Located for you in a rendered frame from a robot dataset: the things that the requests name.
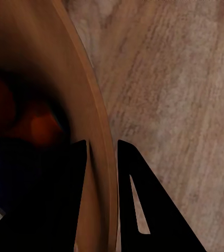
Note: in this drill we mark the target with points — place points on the trash can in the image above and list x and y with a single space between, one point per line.
42 55

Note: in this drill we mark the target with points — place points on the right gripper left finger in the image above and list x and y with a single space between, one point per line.
45 218

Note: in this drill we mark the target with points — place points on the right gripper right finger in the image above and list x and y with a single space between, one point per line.
169 231

